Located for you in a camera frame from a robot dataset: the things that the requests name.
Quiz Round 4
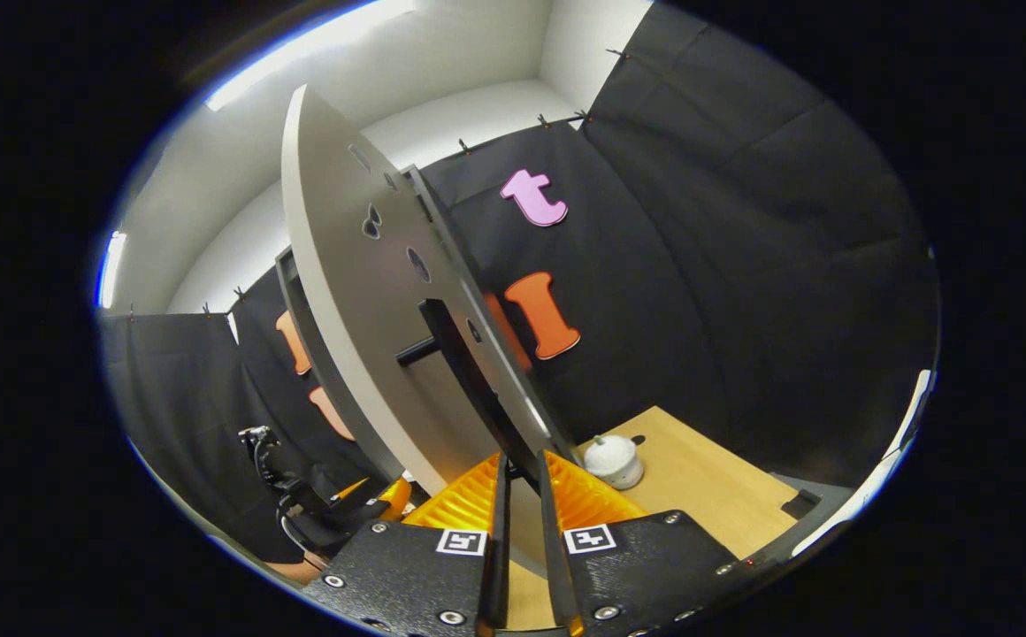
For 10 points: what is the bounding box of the beige cabinet door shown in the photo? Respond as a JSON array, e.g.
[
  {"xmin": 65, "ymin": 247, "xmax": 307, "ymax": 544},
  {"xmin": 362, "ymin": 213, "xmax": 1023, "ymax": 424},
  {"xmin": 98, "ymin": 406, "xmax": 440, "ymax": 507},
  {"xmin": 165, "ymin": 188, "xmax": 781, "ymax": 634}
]
[{"xmin": 281, "ymin": 84, "xmax": 580, "ymax": 576}]

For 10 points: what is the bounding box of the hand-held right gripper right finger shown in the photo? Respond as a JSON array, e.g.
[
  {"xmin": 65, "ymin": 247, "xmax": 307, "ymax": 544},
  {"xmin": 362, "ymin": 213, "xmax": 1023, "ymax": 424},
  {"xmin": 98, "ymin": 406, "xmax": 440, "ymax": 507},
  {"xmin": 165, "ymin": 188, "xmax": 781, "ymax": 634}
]
[{"xmin": 538, "ymin": 449, "xmax": 748, "ymax": 637}]

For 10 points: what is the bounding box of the white lidded pot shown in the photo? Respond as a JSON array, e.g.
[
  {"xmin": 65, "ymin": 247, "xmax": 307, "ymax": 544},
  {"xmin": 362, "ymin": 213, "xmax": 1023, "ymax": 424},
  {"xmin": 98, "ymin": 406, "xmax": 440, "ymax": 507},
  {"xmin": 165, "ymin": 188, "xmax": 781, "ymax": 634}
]
[{"xmin": 584, "ymin": 434, "xmax": 645, "ymax": 490}]

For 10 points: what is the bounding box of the small black block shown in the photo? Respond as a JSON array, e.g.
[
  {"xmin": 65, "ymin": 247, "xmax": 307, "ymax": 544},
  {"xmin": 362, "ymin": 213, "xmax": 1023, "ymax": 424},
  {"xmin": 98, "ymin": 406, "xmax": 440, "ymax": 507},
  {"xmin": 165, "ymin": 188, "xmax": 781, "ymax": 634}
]
[{"xmin": 781, "ymin": 489, "xmax": 823, "ymax": 521}]

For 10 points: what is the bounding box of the white bar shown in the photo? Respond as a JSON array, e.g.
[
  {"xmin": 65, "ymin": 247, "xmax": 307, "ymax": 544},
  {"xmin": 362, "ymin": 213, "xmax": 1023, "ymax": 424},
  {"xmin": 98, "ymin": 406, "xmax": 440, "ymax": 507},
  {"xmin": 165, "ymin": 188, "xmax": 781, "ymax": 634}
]
[{"xmin": 792, "ymin": 367, "xmax": 936, "ymax": 558}]

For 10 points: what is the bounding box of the small ceiling light panel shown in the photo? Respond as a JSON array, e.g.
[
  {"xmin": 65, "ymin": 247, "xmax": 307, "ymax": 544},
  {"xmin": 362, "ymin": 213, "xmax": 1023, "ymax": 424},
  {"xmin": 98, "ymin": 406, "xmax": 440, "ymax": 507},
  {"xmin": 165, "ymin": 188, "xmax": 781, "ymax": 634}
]
[{"xmin": 96, "ymin": 230, "xmax": 128, "ymax": 311}]

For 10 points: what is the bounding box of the black backdrop cloth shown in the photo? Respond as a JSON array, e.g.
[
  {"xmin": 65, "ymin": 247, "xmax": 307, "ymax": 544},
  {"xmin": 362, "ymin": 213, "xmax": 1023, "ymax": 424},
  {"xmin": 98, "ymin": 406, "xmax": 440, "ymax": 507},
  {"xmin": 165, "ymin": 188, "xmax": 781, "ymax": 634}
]
[{"xmin": 99, "ymin": 4, "xmax": 938, "ymax": 567}]

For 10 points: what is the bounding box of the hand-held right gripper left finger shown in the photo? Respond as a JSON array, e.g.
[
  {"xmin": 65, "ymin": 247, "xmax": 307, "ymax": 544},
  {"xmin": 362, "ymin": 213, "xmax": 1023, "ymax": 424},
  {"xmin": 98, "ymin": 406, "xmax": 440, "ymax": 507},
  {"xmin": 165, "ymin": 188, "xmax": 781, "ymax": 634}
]
[{"xmin": 301, "ymin": 451, "xmax": 511, "ymax": 637}]

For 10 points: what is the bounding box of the black door handle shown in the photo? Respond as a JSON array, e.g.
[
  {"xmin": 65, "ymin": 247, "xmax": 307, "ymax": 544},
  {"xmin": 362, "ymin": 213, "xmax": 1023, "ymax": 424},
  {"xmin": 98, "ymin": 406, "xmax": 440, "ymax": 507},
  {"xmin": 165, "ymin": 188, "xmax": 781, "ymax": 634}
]
[{"xmin": 396, "ymin": 299, "xmax": 567, "ymax": 496}]

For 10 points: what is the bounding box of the long ceiling light panel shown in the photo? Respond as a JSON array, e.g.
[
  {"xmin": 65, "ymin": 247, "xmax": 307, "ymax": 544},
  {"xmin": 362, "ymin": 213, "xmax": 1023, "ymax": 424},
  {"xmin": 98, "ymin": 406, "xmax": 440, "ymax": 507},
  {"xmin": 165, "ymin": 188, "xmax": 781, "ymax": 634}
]
[{"xmin": 203, "ymin": 0, "xmax": 417, "ymax": 111}]

